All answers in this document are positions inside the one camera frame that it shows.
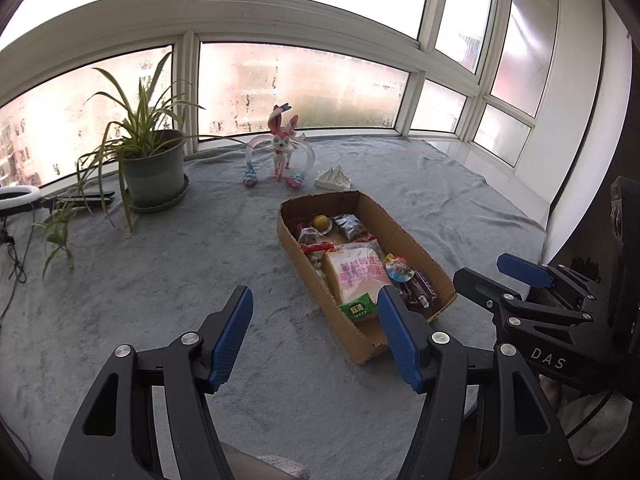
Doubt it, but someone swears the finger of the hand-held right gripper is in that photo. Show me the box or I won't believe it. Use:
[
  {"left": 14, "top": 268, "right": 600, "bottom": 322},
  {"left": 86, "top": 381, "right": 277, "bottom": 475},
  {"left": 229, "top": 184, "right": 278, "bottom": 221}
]
[
  {"left": 496, "top": 253, "right": 601, "bottom": 297},
  {"left": 452, "top": 267, "right": 595, "bottom": 323}
]

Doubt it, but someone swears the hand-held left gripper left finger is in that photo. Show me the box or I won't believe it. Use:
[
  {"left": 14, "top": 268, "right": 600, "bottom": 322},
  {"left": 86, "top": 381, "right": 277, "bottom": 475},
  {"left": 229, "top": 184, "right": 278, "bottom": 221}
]
[{"left": 52, "top": 285, "right": 254, "bottom": 480}]

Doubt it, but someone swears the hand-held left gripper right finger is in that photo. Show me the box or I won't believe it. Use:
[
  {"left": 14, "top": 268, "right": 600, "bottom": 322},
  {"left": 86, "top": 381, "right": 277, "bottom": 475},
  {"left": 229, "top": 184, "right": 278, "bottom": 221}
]
[{"left": 376, "top": 285, "right": 576, "bottom": 480}]

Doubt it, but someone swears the brown cardboard box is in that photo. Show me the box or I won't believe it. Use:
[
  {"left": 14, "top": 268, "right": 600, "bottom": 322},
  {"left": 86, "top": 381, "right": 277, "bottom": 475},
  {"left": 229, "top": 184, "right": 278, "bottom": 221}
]
[{"left": 277, "top": 190, "right": 458, "bottom": 366}]

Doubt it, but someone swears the brown chocolate bar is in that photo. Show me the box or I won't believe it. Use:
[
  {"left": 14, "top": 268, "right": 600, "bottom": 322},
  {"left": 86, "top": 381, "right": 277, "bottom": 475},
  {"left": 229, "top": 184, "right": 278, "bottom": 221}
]
[
  {"left": 402, "top": 290, "right": 436, "bottom": 318},
  {"left": 411, "top": 270, "right": 443, "bottom": 302}
]

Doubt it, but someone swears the green candy packet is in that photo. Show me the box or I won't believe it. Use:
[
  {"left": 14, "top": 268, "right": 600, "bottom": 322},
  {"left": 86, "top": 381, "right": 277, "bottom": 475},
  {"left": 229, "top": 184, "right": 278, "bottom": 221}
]
[{"left": 339, "top": 296, "right": 376, "bottom": 322}]

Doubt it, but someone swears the colourful jelly pouch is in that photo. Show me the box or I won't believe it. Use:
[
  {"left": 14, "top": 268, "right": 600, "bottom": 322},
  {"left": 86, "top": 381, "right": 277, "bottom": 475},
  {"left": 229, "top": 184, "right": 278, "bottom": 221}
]
[{"left": 382, "top": 254, "right": 416, "bottom": 283}]

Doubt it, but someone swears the sliced bread packet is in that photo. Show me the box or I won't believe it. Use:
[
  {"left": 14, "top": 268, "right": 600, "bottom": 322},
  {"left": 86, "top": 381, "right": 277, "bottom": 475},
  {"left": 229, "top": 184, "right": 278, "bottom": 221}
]
[{"left": 322, "top": 241, "right": 388, "bottom": 321}]

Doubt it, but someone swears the clear red dried fruit packet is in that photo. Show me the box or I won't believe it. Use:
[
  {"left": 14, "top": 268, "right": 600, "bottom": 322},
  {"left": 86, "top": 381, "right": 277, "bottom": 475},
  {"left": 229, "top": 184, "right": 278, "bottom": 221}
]
[
  {"left": 298, "top": 226, "right": 346, "bottom": 266},
  {"left": 332, "top": 213, "right": 376, "bottom": 243}
]

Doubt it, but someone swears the green pot saucer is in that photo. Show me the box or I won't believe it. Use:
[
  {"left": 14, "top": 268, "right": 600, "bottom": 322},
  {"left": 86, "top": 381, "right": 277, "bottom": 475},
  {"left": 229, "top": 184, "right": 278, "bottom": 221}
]
[{"left": 127, "top": 175, "right": 191, "bottom": 213}]

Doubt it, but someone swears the white mountain ornament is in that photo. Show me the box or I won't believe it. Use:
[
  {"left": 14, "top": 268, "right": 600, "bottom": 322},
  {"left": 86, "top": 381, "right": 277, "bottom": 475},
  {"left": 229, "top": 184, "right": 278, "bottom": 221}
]
[{"left": 314, "top": 165, "right": 355, "bottom": 192}]

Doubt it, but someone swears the green plant pot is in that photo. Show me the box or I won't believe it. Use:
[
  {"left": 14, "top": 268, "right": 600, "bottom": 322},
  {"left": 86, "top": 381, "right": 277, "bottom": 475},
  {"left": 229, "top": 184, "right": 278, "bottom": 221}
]
[{"left": 121, "top": 130, "right": 187, "bottom": 201}]

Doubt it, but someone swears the pink white toy figurine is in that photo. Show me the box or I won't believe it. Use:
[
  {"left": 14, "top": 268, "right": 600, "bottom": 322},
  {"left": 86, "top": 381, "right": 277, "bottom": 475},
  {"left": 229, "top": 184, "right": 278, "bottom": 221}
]
[{"left": 242, "top": 103, "right": 317, "bottom": 188}]

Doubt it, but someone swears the small spider plant offshoot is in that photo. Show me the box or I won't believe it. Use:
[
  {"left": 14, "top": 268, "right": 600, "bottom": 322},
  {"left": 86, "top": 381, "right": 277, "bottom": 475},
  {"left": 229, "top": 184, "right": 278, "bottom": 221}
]
[{"left": 32, "top": 200, "right": 81, "bottom": 281}]

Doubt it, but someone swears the spider plant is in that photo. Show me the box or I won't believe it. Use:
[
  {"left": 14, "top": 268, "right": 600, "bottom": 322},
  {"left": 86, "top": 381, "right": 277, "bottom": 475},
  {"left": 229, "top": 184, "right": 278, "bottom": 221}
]
[{"left": 75, "top": 52, "right": 261, "bottom": 233}]

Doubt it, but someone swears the ring light with black stand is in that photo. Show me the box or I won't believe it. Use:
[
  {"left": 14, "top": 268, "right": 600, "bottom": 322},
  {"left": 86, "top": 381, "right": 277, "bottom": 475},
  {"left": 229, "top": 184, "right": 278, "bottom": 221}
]
[{"left": 0, "top": 185, "right": 116, "bottom": 218}]

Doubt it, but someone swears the black cable with inline controller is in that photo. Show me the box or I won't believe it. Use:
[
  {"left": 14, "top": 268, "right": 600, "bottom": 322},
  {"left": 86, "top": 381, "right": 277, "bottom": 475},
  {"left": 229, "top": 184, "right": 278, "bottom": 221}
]
[{"left": 0, "top": 230, "right": 28, "bottom": 321}]

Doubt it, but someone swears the white window frame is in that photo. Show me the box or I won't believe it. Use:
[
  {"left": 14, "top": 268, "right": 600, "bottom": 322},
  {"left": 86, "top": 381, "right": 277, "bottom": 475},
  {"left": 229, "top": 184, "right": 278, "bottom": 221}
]
[{"left": 0, "top": 0, "right": 566, "bottom": 183}]

